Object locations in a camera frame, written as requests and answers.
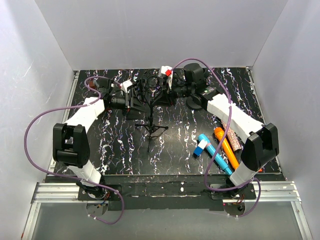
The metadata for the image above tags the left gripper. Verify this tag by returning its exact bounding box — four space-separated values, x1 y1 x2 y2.
108 89 149 120

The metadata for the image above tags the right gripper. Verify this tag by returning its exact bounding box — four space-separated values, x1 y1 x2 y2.
152 78 195 108

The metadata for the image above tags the shock mount tripod stand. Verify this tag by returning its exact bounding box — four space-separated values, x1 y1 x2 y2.
134 71 169 153

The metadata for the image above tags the round base stand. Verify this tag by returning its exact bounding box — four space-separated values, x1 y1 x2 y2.
186 96 208 111

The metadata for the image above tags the cyan toy microphone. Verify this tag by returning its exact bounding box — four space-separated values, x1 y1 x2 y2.
197 133 234 175

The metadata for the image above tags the glitter silver microphone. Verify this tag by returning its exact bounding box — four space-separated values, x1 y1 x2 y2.
226 128 243 152

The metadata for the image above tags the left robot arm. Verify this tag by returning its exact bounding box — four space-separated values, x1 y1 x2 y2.
53 76 145 200

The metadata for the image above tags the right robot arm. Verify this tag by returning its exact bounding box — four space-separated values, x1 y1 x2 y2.
172 58 279 199

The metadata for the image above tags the brown red box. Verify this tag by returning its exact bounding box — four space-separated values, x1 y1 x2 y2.
88 79 99 89

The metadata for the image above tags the blue white block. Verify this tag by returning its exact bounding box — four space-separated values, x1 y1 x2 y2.
193 139 208 158

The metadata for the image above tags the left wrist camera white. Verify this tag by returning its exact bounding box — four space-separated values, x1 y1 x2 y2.
120 80 135 93

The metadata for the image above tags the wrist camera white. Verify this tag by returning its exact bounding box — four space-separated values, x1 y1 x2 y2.
120 80 135 93
158 65 173 90

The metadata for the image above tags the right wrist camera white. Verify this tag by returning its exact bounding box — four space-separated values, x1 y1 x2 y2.
158 65 173 90

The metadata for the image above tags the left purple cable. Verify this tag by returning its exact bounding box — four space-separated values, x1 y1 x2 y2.
23 76 126 225

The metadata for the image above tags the purple cable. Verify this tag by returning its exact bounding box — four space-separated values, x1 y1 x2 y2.
23 76 126 225
169 58 262 218

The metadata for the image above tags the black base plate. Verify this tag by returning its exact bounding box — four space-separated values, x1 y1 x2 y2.
67 173 286 212

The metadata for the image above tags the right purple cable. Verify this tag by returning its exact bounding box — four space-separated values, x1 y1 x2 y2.
169 58 262 218

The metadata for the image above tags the aluminium frame rail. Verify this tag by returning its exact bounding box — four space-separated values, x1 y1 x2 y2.
21 181 311 240

